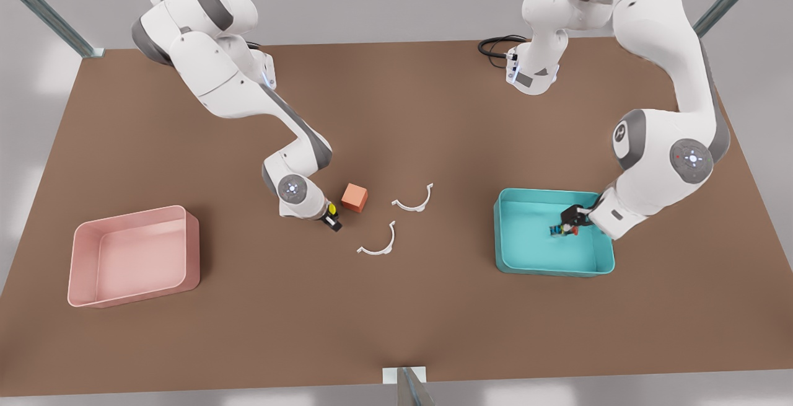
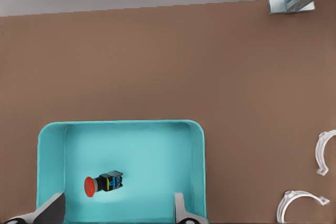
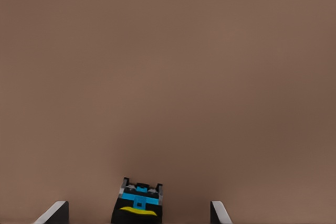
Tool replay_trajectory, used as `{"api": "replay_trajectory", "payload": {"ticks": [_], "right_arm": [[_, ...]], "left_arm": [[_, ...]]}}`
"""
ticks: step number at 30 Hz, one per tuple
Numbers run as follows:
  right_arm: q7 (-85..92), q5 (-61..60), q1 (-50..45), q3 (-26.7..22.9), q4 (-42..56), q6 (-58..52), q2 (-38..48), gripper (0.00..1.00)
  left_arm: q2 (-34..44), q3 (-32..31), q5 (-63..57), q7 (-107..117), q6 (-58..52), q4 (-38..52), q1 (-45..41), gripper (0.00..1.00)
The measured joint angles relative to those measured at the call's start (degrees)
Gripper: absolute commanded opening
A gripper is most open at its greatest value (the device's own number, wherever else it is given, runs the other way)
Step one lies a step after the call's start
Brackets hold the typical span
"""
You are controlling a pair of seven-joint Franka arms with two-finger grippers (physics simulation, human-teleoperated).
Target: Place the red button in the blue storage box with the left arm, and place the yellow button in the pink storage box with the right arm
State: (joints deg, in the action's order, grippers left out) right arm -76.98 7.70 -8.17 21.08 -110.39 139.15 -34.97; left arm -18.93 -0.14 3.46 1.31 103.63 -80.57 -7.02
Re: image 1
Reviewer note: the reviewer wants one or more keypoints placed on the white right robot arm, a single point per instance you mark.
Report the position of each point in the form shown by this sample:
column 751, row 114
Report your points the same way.
column 217, row 65

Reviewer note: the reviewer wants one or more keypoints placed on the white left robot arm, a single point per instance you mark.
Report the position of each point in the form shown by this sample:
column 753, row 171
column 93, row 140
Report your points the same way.
column 657, row 52

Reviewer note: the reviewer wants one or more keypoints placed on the white curved clip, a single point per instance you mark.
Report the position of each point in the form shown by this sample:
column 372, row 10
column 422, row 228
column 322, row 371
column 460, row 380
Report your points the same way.
column 414, row 200
column 379, row 242

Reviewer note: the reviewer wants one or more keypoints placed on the blue storage box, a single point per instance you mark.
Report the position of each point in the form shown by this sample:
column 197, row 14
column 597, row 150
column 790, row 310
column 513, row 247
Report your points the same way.
column 551, row 235

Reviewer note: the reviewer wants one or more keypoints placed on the pink storage box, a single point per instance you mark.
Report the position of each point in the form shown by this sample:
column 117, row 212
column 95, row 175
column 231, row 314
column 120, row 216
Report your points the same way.
column 133, row 256

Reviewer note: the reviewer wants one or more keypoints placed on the orange cube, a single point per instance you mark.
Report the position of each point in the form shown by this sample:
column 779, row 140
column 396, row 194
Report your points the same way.
column 354, row 198

